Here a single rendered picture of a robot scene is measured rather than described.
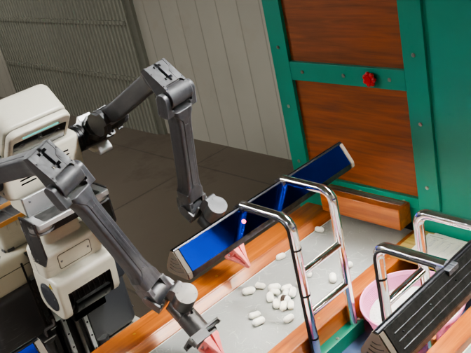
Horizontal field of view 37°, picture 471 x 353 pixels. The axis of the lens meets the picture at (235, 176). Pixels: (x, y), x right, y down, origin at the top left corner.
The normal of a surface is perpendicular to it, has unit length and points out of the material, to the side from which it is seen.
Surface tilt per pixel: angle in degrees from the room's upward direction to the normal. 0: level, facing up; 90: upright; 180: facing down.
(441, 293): 58
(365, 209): 90
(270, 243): 0
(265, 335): 0
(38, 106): 42
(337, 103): 90
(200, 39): 90
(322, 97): 90
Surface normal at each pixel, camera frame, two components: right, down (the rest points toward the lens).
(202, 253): 0.47, -0.33
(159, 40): -0.71, 0.43
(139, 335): -0.21, -0.89
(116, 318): 0.68, 0.18
